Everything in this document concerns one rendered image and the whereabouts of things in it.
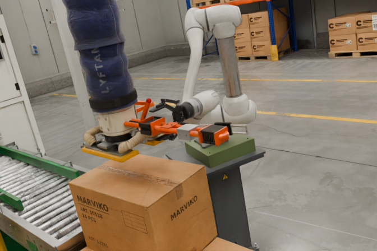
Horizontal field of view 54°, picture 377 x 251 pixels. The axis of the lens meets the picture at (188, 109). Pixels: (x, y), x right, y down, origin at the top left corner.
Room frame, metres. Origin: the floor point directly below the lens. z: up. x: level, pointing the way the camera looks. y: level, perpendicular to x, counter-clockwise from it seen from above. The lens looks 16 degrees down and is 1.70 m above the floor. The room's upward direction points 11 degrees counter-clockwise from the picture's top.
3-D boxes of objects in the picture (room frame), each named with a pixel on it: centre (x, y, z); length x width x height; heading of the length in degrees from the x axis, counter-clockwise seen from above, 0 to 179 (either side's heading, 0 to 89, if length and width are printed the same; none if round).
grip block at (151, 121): (1.53, 0.17, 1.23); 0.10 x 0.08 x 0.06; 134
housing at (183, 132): (1.38, 0.02, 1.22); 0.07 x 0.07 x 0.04; 44
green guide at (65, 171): (3.24, 1.47, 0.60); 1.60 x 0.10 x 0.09; 45
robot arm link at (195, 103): (1.69, -0.01, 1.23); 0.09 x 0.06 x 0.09; 45
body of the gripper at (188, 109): (1.64, 0.04, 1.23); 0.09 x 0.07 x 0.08; 135
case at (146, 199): (1.71, 0.33, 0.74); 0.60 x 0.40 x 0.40; 48
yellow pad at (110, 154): (1.65, 0.41, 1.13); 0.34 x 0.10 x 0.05; 44
